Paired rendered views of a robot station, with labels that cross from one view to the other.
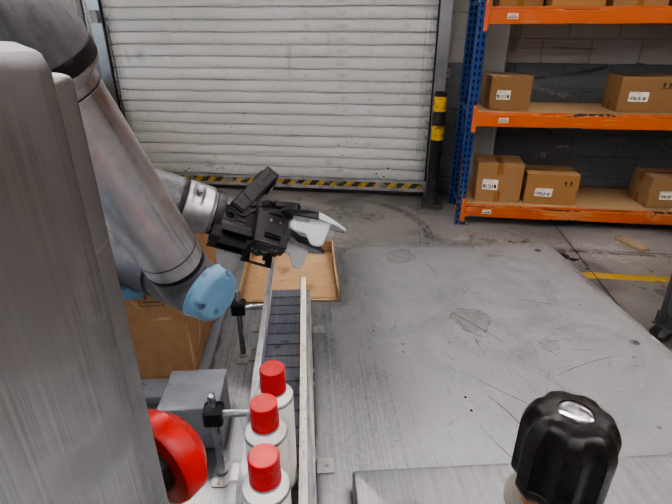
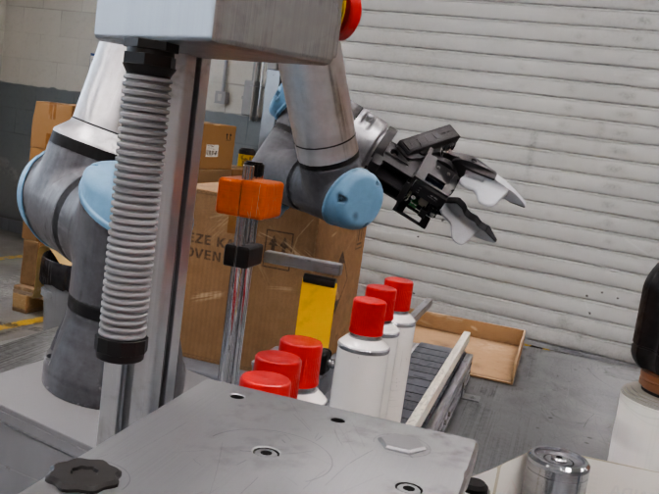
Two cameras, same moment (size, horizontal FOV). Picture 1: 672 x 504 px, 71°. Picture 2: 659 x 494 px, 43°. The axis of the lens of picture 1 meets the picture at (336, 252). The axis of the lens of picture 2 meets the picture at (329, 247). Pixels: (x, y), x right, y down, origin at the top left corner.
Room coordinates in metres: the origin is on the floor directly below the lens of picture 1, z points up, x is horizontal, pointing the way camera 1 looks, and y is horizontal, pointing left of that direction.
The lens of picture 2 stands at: (-0.43, -0.14, 1.25)
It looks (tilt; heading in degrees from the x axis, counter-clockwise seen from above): 9 degrees down; 19
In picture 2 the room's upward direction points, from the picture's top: 8 degrees clockwise
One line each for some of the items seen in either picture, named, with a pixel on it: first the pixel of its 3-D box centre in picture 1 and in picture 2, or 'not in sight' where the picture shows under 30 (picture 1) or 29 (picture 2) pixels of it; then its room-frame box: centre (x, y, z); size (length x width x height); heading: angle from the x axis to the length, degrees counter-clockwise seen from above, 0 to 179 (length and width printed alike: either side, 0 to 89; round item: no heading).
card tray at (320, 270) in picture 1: (290, 268); (453, 342); (1.21, 0.13, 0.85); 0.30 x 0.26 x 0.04; 4
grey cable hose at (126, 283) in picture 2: not in sight; (135, 204); (0.04, 0.16, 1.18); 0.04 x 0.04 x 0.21
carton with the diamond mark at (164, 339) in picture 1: (146, 283); (271, 270); (0.88, 0.41, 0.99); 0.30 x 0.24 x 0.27; 3
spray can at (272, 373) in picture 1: (276, 426); (385, 367); (0.48, 0.08, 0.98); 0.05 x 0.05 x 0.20
